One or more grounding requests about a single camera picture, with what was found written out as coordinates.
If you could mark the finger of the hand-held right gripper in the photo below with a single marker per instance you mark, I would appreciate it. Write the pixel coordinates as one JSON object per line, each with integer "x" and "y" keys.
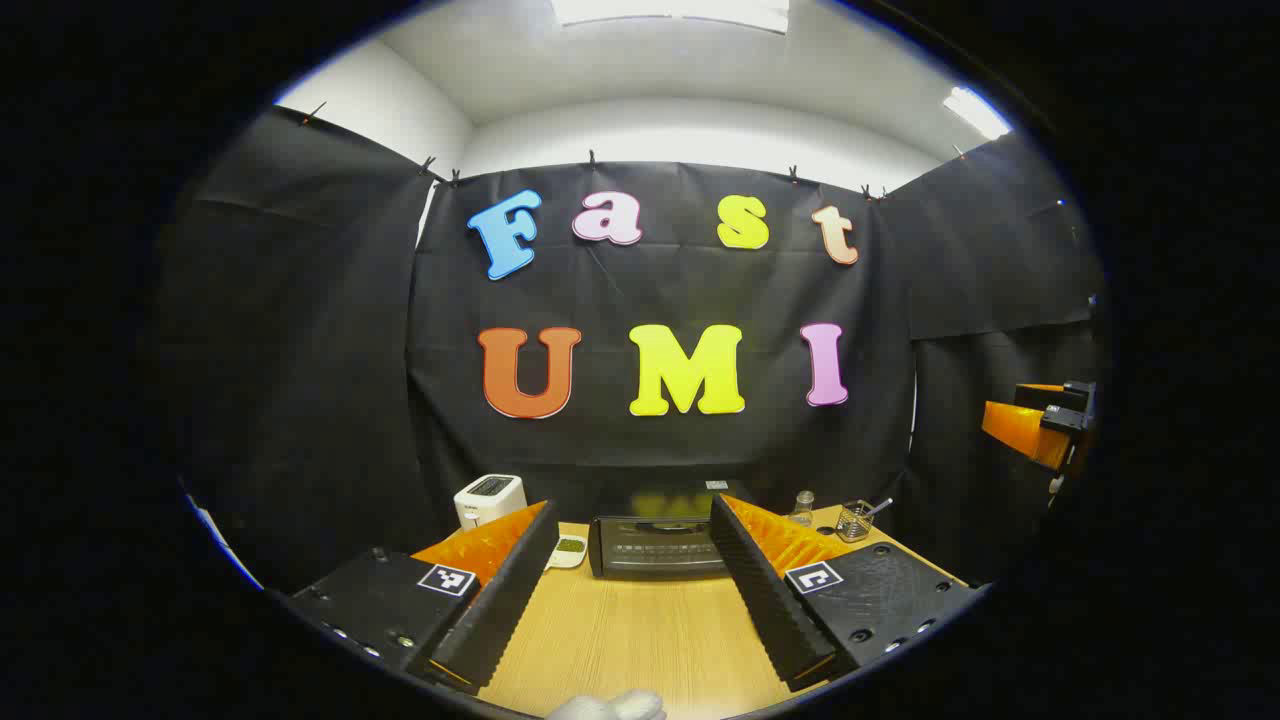
{"x": 1070, "y": 405}
{"x": 1025, "y": 430}

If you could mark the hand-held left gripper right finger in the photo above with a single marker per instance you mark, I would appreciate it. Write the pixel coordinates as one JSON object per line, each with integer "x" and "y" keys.
{"x": 765, "y": 600}

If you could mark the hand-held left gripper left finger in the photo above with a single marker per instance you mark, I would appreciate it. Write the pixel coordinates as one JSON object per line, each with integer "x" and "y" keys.
{"x": 510, "y": 600}

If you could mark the black electric oven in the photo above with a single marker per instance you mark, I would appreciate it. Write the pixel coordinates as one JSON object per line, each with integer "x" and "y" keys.
{"x": 655, "y": 548}

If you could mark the white divided snack plate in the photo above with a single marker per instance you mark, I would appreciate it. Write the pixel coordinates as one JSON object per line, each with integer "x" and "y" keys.
{"x": 568, "y": 548}

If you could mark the clear bottle with yellow label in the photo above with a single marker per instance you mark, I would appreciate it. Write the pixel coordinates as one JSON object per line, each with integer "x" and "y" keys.
{"x": 802, "y": 510}

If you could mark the white toaster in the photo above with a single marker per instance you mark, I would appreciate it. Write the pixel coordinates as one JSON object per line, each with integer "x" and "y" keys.
{"x": 490, "y": 500}

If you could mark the metal spoon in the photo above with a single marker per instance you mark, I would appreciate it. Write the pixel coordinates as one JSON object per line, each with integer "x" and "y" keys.
{"x": 880, "y": 507}

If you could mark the small ceiling light panel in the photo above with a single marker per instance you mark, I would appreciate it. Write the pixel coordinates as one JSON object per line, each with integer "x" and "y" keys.
{"x": 977, "y": 112}

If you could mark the row of small cloth clips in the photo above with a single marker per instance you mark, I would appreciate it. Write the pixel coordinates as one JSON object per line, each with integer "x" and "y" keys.
{"x": 592, "y": 158}

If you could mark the large ceiling light panel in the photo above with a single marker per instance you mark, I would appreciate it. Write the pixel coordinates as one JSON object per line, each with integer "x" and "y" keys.
{"x": 670, "y": 10}

